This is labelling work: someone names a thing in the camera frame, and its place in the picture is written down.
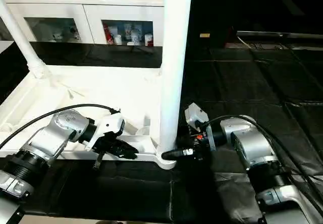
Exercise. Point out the white plastic table top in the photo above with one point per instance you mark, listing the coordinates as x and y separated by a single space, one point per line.
88 95

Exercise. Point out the white plastic table leg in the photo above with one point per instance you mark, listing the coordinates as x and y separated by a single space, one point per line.
174 57
20 37

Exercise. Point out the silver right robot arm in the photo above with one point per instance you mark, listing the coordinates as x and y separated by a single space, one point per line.
255 145

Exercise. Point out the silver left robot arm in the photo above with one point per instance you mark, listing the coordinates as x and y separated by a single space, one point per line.
60 128

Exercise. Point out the black mat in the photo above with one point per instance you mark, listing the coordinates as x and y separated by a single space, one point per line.
164 191

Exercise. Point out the yellow label sticker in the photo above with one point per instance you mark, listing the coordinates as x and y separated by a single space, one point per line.
205 35

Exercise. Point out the red and white bottle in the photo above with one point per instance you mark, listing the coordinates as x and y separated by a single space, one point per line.
108 34

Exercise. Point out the long black bar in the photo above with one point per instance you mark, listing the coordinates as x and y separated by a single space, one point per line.
277 34

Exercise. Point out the white cabinet with glass doors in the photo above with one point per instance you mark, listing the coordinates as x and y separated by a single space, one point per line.
75 7

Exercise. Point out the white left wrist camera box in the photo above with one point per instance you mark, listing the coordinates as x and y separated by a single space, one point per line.
111 125

